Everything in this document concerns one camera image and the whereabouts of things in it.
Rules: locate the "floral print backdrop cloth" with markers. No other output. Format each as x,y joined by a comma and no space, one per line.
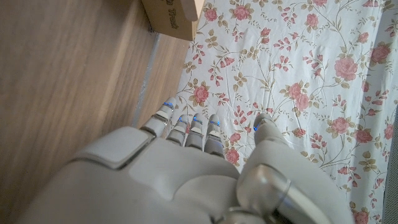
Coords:
311,77

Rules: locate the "brown cardboard package box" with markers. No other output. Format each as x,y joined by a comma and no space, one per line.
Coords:
168,18

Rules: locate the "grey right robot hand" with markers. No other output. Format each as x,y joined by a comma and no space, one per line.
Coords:
161,186

